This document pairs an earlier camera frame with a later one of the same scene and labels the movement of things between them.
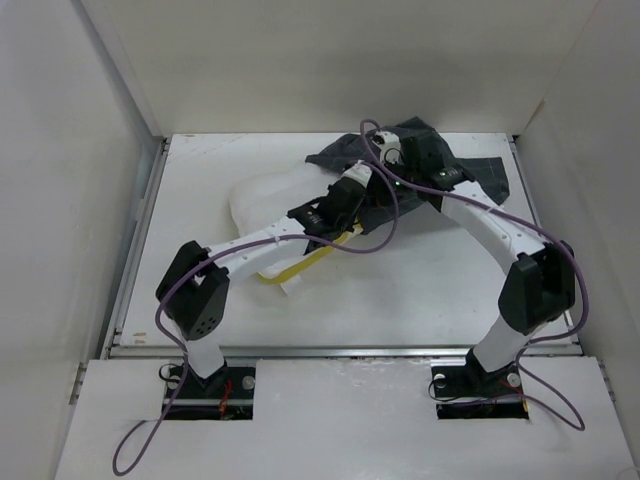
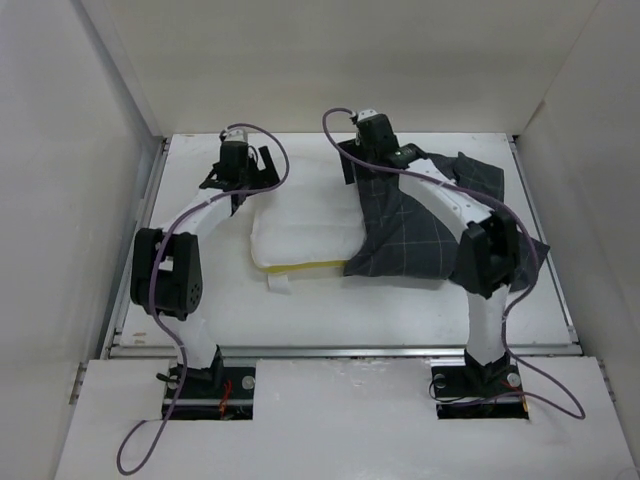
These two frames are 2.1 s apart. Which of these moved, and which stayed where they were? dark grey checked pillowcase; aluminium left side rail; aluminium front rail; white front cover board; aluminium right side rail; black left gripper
Moved: black left gripper; dark grey checked pillowcase
Stayed: aluminium right side rail; aluminium front rail; white front cover board; aluminium left side rail
